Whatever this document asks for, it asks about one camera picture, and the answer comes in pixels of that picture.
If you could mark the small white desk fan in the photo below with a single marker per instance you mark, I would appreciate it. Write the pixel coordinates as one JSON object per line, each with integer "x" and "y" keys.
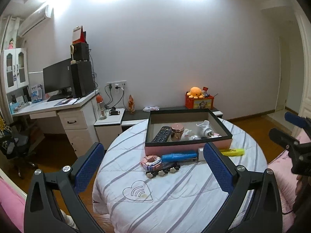
{"x": 72, "y": 51}

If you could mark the orange figurine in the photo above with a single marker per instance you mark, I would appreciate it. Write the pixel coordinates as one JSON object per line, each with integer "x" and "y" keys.
{"x": 131, "y": 104}

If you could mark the small white grey case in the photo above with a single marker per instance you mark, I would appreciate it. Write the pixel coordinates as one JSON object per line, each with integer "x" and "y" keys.
{"x": 201, "y": 154}

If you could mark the white desk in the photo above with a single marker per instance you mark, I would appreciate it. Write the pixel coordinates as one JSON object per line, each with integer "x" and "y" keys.
{"x": 73, "y": 126}

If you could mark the black speaker box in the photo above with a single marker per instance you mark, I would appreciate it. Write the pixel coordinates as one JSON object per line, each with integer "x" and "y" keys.
{"x": 82, "y": 52}

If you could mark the patterned clothes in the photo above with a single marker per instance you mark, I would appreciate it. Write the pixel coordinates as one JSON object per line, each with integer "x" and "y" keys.
{"x": 3, "y": 126}

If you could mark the orange octopus plush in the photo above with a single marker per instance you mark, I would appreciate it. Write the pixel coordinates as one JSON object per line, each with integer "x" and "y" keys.
{"x": 194, "y": 92}

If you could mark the clear bottle orange cap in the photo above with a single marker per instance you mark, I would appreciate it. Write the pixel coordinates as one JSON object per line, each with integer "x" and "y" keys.
{"x": 101, "y": 109}

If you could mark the red desk calendar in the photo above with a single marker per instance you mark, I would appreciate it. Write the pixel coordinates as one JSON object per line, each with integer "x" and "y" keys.
{"x": 79, "y": 35}

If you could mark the white wall outlet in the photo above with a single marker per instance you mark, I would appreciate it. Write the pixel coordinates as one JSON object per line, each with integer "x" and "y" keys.
{"x": 116, "y": 84}

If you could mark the white bedside table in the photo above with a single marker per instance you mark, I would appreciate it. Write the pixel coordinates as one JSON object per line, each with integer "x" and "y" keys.
{"x": 109, "y": 121}

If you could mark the pink box black inside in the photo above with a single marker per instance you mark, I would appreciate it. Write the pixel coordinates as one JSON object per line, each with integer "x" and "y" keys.
{"x": 170, "y": 148}

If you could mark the white door frame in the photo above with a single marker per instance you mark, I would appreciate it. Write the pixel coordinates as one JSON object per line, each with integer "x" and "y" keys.
{"x": 303, "y": 65}

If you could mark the pink bed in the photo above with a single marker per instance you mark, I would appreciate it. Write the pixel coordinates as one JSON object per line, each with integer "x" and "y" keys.
{"x": 9, "y": 199}

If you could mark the blue highlighter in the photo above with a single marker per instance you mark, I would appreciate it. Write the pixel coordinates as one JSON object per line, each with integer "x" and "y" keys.
{"x": 178, "y": 156}

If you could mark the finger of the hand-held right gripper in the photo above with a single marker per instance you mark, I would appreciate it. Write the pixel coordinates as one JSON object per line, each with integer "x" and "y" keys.
{"x": 295, "y": 119}
{"x": 281, "y": 137}

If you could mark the black computer tower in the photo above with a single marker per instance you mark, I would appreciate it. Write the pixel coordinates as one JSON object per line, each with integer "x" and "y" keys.
{"x": 82, "y": 80}

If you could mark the pink patterned blanket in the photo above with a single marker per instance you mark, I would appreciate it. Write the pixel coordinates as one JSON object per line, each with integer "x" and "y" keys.
{"x": 281, "y": 179}

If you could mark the yellow highlighter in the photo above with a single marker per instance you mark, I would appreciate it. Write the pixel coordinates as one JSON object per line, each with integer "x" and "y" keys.
{"x": 232, "y": 152}

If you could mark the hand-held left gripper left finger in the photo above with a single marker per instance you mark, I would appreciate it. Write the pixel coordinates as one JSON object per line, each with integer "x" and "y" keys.
{"x": 88, "y": 167}

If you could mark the small black device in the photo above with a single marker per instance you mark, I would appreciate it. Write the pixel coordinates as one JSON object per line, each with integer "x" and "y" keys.
{"x": 114, "y": 112}

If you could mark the cream curtain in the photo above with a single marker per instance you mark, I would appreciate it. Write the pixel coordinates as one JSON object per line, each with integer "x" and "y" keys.
{"x": 8, "y": 31}

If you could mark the white air conditioner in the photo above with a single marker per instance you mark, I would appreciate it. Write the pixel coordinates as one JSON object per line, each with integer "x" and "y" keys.
{"x": 35, "y": 20}

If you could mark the round table striped cloth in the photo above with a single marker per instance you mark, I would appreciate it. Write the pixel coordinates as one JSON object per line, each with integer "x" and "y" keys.
{"x": 175, "y": 199}

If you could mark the blue white carton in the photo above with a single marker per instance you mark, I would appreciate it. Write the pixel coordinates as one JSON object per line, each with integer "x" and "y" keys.
{"x": 36, "y": 93}

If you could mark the black remote control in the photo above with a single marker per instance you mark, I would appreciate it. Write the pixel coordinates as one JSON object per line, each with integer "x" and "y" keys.
{"x": 161, "y": 134}

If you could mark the rose gold jar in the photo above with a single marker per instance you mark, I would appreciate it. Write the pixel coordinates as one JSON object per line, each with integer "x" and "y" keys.
{"x": 177, "y": 132}

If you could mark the white plug adapter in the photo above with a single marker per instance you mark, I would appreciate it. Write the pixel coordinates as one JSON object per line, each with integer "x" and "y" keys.
{"x": 204, "y": 128}

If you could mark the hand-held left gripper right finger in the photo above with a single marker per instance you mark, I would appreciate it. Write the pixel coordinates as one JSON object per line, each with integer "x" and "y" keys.
{"x": 217, "y": 167}

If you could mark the red storage box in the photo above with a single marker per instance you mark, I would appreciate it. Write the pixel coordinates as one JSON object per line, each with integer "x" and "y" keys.
{"x": 199, "y": 103}

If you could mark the white glass-door cabinet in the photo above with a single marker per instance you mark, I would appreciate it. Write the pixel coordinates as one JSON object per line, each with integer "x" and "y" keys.
{"x": 14, "y": 70}

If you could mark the black keyboard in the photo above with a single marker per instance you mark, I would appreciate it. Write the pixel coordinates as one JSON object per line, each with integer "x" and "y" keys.
{"x": 59, "y": 97}

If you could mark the black computer monitor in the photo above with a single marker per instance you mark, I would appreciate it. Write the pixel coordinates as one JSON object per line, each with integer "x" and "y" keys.
{"x": 57, "y": 77}

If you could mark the black low shelf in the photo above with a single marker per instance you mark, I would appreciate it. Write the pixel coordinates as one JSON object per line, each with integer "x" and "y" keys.
{"x": 133, "y": 116}

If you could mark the purple mouse pad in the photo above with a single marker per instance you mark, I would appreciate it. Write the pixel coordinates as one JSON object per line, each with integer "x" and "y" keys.
{"x": 66, "y": 102}

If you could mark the black office chair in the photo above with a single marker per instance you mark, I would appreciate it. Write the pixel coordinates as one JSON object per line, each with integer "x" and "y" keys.
{"x": 17, "y": 145}

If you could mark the small pink doll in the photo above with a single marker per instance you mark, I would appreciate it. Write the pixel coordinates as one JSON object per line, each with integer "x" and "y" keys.
{"x": 11, "y": 44}

